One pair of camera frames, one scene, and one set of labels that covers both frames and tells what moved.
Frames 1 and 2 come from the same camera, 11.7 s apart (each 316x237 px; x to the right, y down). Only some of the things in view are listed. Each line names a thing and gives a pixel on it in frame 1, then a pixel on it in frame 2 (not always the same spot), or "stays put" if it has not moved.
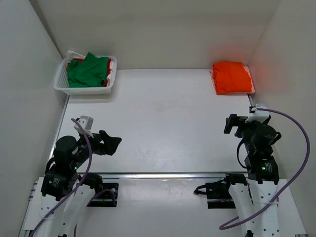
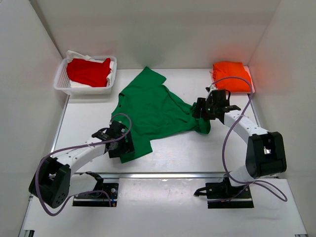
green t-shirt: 90,72 to 152,111
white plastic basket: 61,80 stays put
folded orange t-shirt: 231,77 stays put
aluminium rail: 156,176 stays put
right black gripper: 239,120 to 199,112
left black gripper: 112,141 to 128,147
